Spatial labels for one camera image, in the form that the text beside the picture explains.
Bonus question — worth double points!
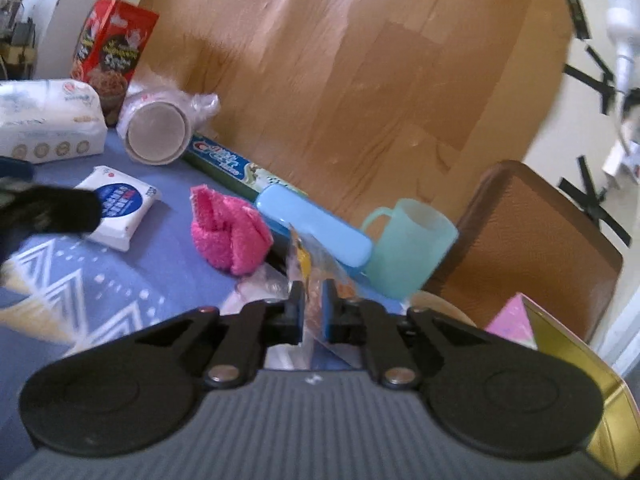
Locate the wooden chair back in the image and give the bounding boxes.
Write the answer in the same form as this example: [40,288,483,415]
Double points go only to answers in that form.
[425,160,625,346]

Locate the red cereal box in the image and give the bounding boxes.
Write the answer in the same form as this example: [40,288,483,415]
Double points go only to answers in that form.
[72,0,160,113]

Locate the paper cups in plastic bag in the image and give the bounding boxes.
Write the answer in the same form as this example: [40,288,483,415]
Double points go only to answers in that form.
[116,82,221,167]

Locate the light blue plastic case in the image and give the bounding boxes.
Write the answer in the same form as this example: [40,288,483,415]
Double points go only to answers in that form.
[254,183,373,268]

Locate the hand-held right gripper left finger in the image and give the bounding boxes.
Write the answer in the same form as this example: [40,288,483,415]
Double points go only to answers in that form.
[134,280,306,391]

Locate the small white wet wipes pack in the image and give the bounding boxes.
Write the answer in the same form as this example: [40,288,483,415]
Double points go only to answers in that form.
[75,165,162,252]

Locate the black tape strip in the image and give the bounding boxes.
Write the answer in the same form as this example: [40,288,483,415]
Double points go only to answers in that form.
[560,0,593,41]

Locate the clear plastic snack bag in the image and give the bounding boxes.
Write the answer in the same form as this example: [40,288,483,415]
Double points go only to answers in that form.
[222,227,362,368]

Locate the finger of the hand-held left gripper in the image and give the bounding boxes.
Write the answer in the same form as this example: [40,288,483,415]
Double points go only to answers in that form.
[0,182,103,278]
[0,156,36,181]

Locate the white plastic device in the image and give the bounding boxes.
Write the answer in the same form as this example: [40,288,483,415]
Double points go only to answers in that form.
[605,0,640,91]

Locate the black tape cross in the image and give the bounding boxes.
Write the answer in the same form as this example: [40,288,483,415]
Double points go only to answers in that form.
[559,156,632,247]
[564,45,618,116]

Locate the pink box with gold inside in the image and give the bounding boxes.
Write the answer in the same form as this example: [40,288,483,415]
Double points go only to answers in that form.
[485,292,640,478]

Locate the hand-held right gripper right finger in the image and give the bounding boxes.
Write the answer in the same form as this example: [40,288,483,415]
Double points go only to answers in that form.
[322,279,493,391]

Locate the white charger plug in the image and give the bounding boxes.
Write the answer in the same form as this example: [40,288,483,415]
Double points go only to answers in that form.
[602,110,640,183]

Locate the teal plastic cup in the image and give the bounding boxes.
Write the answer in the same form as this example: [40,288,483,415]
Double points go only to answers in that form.
[360,198,460,301]

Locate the large white tissue pack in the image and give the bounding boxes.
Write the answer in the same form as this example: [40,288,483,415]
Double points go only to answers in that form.
[0,79,108,163]

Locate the wooden board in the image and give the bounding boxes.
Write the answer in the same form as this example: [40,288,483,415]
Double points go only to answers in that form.
[135,0,573,241]

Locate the pink fluffy towel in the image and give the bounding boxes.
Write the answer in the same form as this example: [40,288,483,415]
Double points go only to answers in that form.
[190,185,273,276]

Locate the green blue toothpaste box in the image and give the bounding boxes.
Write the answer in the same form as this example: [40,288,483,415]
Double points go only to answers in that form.
[182,132,311,201]

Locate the round tin can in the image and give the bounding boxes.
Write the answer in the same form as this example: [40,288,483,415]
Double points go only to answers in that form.
[409,290,478,326]

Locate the blue printed tablecloth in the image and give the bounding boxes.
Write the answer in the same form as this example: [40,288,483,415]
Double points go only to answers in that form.
[0,132,416,466]

